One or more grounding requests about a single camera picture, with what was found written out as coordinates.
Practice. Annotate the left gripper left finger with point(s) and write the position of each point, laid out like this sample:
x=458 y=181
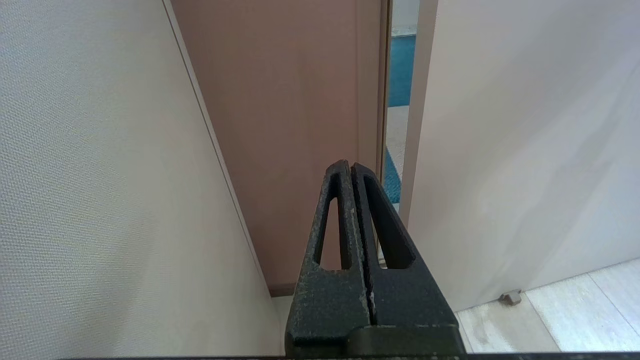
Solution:
x=325 y=310

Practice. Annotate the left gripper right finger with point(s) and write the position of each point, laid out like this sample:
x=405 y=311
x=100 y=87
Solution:
x=415 y=320

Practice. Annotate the white door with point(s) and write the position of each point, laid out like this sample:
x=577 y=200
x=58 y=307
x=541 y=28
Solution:
x=525 y=150

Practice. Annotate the brown door jamb panel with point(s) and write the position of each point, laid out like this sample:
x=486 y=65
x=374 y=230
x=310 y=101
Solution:
x=290 y=100

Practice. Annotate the small metal floor doorstop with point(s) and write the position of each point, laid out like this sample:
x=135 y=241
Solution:
x=510 y=298

